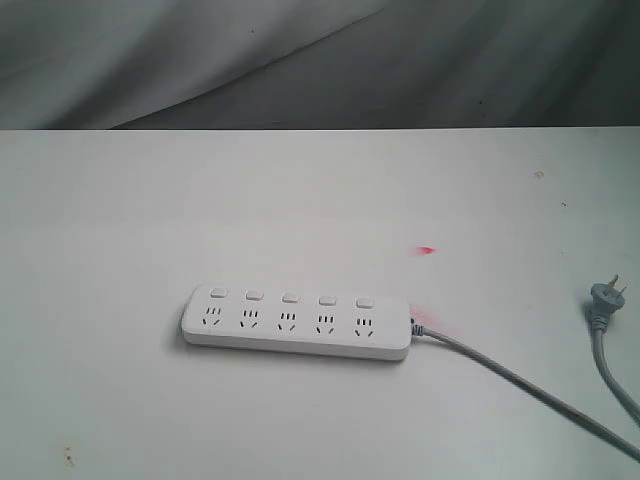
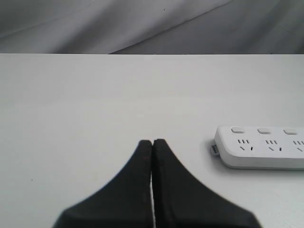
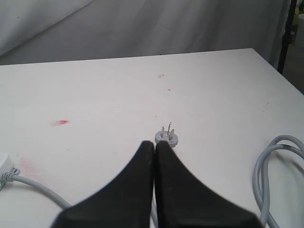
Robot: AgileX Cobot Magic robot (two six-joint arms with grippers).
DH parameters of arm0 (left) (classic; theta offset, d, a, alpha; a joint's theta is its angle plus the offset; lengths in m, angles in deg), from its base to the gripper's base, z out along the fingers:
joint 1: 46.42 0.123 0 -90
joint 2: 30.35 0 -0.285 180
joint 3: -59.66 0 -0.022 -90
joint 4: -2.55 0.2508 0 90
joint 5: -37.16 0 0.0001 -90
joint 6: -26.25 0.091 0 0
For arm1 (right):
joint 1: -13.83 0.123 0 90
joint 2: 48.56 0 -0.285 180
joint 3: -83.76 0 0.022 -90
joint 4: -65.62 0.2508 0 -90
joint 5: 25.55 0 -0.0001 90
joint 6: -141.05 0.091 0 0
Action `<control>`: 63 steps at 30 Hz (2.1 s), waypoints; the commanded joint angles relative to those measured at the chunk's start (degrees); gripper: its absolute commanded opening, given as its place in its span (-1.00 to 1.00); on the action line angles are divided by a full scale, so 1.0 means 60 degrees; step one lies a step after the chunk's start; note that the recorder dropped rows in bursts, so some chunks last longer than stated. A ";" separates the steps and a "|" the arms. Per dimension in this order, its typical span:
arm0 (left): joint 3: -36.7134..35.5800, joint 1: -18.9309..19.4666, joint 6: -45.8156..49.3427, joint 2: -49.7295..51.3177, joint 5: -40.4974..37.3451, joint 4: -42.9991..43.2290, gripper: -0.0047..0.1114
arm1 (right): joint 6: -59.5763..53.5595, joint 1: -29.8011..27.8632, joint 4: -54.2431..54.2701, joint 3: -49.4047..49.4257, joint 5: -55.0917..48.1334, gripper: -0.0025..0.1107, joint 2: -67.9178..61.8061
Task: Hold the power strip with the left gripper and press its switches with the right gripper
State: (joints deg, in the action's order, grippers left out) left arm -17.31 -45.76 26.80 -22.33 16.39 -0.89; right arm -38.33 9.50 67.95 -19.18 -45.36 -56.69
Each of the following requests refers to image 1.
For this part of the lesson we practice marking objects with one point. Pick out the white five-outlet power strip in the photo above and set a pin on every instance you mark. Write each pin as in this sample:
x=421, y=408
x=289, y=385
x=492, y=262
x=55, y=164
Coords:
x=291, y=321

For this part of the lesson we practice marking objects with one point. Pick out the grey three-pin plug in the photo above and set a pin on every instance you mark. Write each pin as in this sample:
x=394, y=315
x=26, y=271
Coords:
x=606, y=299

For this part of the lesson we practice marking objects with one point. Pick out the grey backdrop cloth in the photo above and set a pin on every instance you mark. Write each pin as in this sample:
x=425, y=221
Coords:
x=318, y=64

